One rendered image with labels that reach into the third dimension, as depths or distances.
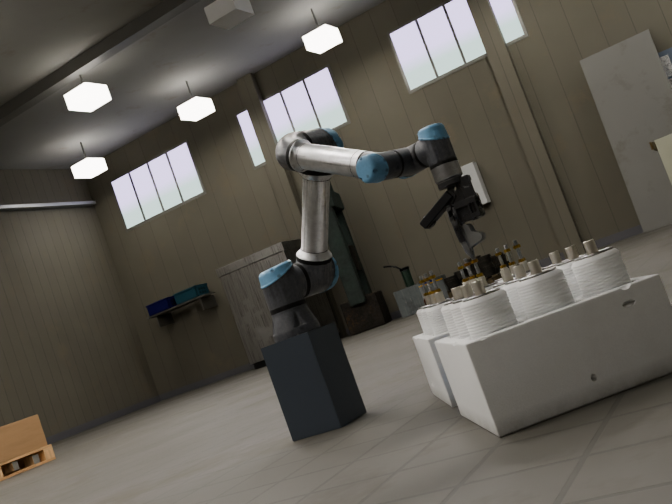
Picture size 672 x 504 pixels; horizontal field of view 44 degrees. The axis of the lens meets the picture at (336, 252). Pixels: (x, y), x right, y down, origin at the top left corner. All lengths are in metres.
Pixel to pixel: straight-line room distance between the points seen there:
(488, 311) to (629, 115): 10.86
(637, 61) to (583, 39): 0.89
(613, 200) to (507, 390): 11.16
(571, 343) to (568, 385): 0.08
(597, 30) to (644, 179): 2.29
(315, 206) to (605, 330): 1.21
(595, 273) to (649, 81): 10.82
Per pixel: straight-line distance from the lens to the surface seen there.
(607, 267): 1.66
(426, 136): 2.19
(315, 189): 2.55
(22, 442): 7.78
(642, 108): 12.36
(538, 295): 1.62
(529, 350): 1.58
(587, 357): 1.61
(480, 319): 1.59
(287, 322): 2.54
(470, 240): 2.17
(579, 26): 12.92
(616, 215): 12.68
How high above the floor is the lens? 0.30
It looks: 4 degrees up
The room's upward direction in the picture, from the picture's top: 20 degrees counter-clockwise
